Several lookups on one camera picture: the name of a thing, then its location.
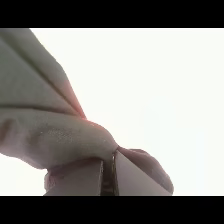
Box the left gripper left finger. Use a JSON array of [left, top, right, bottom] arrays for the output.
[[43, 159, 108, 196]]

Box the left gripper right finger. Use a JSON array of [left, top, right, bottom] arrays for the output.
[[107, 150, 173, 196]]

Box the black garment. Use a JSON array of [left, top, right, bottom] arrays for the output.
[[0, 27, 175, 196]]

